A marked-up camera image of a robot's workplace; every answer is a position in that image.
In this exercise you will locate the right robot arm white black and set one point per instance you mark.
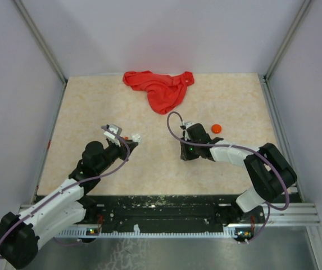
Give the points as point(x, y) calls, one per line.
point(269, 171)

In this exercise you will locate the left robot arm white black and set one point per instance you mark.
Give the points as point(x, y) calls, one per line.
point(22, 235)

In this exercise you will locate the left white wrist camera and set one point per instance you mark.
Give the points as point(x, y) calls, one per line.
point(112, 133)

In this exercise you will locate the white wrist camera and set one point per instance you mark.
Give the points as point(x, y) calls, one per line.
point(184, 126)
point(112, 133)

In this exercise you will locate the white earbud charging case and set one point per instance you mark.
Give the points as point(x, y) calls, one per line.
point(136, 137)

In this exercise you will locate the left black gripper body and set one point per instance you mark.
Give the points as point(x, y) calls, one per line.
point(118, 152)

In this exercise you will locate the red crumpled cloth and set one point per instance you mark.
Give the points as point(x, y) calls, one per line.
point(164, 92)

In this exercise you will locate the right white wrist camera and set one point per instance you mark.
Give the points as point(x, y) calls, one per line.
point(184, 126)

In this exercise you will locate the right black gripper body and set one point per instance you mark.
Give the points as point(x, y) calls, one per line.
point(190, 151)

